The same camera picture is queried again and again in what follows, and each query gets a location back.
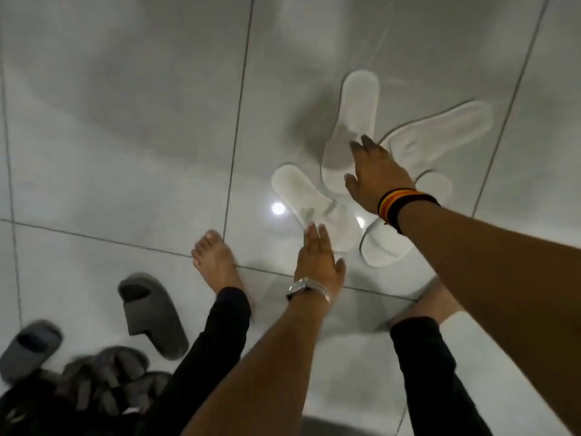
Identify person's foot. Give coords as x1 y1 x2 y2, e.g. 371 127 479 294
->
377 277 466 332
192 230 255 314

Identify pile of grey slippers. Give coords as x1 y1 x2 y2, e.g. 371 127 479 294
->
0 346 173 436

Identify dark grey slide sandal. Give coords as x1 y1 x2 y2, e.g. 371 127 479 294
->
118 273 189 361

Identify person's right forearm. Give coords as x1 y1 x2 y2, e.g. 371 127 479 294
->
397 202 581 435

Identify person's right foot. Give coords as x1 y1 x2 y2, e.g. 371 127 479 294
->
377 277 466 332

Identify silver metal wristwatch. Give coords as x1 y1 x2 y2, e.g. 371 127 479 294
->
286 278 333 306

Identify person's left forearm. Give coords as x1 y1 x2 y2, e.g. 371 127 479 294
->
182 292 332 436

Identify white disposable slipper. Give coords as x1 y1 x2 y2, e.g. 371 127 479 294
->
271 164 362 253
321 70 380 196
360 170 454 268
380 101 494 182

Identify person's left foot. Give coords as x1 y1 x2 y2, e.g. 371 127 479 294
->
192 230 255 314

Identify person's right hand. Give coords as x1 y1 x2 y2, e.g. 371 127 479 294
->
344 134 416 215

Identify orange striped wristband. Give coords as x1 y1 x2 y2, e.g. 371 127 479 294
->
378 188 417 224

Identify light grey slide sandal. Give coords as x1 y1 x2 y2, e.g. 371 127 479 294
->
0 320 63 384

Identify person's left hand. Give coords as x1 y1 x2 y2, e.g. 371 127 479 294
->
294 223 347 293

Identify person's black trousers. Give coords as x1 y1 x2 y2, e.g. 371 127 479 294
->
136 287 494 436

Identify black wristband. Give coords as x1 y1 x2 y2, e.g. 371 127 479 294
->
387 193 440 235

